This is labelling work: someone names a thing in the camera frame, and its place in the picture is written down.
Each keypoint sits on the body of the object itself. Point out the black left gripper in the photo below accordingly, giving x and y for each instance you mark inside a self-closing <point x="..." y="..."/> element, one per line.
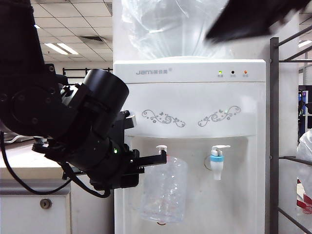
<point x="114" y="170"/>

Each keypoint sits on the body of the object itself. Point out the red hot water tap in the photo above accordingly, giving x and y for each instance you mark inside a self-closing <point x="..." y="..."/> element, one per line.
<point x="161" y="147"/>

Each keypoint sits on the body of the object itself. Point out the clear plastic mug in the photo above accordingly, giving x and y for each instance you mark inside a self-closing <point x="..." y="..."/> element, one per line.
<point x="165" y="190"/>

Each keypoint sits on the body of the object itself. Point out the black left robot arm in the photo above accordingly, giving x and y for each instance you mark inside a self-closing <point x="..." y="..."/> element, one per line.
<point x="22" y="73"/>

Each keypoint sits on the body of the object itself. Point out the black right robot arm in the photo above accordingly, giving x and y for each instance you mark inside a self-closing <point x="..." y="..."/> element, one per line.
<point x="248" y="17"/>

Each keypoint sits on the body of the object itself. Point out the blue cold water tap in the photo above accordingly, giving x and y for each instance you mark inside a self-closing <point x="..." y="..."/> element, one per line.
<point x="216" y="165"/>

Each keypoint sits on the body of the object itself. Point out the white water dispenser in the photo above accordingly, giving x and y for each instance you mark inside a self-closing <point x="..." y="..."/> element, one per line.
<point x="190" y="97"/>

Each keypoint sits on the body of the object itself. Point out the bagged dispenser water bottle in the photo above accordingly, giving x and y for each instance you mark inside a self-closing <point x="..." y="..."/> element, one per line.
<point x="165" y="29"/>

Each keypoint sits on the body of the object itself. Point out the white cabinet with lock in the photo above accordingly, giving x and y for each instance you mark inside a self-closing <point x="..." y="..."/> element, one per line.
<point x="24" y="214"/>

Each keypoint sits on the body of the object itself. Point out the dark grey metal rack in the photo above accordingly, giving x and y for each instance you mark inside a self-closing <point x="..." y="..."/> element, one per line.
<point x="274" y="122"/>

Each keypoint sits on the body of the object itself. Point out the ceiling air vent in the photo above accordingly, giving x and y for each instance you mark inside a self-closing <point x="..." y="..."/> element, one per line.
<point x="93" y="39"/>

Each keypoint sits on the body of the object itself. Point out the fluorescent ceiling light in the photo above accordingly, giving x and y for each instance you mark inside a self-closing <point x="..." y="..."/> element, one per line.
<point x="61" y="48"/>

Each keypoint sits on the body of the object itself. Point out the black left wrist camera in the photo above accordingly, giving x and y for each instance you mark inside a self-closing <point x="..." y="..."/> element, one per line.
<point x="122" y="122"/>

